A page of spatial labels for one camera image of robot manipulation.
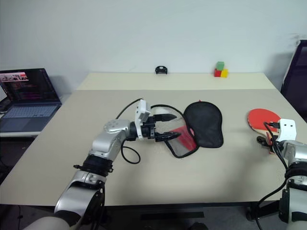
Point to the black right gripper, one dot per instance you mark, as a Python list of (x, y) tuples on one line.
[(272, 143)]

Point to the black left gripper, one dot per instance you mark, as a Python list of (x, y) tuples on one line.
[(148, 133)]

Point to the red table tennis paddle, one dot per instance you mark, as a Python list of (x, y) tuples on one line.
[(262, 118)]

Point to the black and red paddle case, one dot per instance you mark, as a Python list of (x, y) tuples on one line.
[(206, 124)]

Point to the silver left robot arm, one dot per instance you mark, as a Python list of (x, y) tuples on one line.
[(109, 143)]

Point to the small black clip object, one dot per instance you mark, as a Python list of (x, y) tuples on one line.
[(161, 70)]

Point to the black office chair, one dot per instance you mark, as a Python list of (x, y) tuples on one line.
[(296, 79)]

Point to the red cube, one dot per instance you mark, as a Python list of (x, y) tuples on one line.
[(217, 73)]

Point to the yellow cube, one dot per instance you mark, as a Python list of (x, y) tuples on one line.
[(224, 73)]

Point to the green cube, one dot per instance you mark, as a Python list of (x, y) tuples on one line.
[(220, 65)]

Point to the open laptop computer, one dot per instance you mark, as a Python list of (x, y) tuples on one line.
[(28, 95)]

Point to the white side table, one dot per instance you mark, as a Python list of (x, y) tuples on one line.
[(19, 134)]

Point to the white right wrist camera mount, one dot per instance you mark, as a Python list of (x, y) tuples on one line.
[(287, 131)]

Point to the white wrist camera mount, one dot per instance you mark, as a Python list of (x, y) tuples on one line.
[(142, 112), (287, 131)]

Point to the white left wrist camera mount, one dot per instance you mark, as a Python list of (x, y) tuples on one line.
[(142, 112)]

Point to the black table frame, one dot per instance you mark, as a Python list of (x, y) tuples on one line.
[(254, 213)]

